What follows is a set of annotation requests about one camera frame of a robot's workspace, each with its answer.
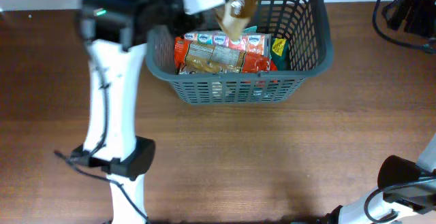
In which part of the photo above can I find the beige brown snack bag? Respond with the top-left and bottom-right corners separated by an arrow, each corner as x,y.
214,0 -> 259,41
178,65 -> 204,75

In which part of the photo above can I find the Kleenex tissue multipack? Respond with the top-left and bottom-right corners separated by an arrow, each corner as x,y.
183,31 -> 270,57

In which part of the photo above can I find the green Nescafe coffee bag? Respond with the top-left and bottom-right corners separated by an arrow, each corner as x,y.
243,25 -> 290,71

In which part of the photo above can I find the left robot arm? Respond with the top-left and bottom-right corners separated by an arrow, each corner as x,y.
64,0 -> 228,223

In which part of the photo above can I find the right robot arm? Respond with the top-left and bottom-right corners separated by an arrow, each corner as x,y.
316,0 -> 435,224

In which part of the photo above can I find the grey plastic basket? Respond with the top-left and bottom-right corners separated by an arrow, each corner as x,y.
145,0 -> 334,105

